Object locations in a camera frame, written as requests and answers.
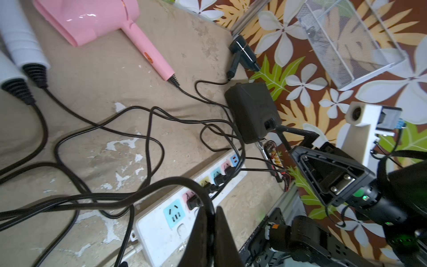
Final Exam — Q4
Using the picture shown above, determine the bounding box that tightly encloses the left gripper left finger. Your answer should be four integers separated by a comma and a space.
178, 207, 209, 267

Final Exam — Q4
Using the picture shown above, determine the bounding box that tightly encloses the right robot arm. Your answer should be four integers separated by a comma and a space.
265, 126, 427, 267

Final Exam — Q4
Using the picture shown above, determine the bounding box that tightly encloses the black hair dryer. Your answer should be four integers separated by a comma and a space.
226, 35, 261, 81

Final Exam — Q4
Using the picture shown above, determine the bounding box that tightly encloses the white hair dryer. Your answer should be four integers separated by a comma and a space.
1, 51, 36, 105
1, 1, 51, 88

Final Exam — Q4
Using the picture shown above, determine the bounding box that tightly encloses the pink hair dryer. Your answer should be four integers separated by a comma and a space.
33, 0, 180, 87

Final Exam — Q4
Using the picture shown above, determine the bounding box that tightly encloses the white multicolour power strip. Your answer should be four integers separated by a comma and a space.
131, 151, 248, 267

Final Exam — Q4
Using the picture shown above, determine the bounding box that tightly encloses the black dryer power cable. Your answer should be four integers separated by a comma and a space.
194, 79, 248, 174

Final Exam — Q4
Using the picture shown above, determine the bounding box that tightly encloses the black plastic tool case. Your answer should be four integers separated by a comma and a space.
225, 82, 281, 144

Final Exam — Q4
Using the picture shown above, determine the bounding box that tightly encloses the white mesh basket right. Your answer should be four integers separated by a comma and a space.
296, 1, 408, 91

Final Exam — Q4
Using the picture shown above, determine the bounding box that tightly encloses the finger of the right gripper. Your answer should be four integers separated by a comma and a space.
274, 125, 319, 150

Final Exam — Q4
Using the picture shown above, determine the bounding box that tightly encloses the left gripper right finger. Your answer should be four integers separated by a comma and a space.
215, 206, 244, 267

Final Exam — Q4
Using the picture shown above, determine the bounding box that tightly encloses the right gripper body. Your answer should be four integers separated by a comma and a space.
290, 142, 376, 207

